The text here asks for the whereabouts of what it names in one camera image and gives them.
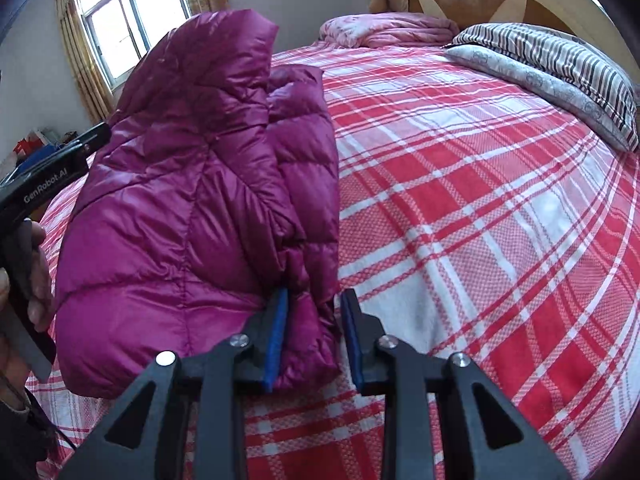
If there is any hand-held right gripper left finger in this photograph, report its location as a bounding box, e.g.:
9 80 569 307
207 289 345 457
57 287 291 480

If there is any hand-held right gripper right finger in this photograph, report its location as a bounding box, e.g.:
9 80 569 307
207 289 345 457
340 287 573 480

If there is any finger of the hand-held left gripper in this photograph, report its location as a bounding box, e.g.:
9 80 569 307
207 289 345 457
74 121 112 155

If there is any magenta puffer jacket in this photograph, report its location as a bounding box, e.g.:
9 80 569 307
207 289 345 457
54 8 343 401

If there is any person's left forearm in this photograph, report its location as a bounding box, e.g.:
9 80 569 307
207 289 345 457
0 385 62 480

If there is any person's left hand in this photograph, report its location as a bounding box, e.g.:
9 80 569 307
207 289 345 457
0 220 53 411

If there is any red gift bag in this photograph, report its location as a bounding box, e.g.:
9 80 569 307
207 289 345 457
14 130 48 157

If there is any sliding glass window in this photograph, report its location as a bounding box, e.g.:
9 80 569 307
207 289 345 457
77 0 193 81

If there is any bed with red plaid sheet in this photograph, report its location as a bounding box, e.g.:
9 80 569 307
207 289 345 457
25 42 640 480

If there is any pink floral quilt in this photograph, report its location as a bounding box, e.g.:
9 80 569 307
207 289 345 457
319 11 461 50

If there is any grey patterned pillow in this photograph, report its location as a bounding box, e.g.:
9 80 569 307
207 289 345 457
444 44 640 153

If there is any striped pillow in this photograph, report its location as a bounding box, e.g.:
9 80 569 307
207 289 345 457
452 22 639 137

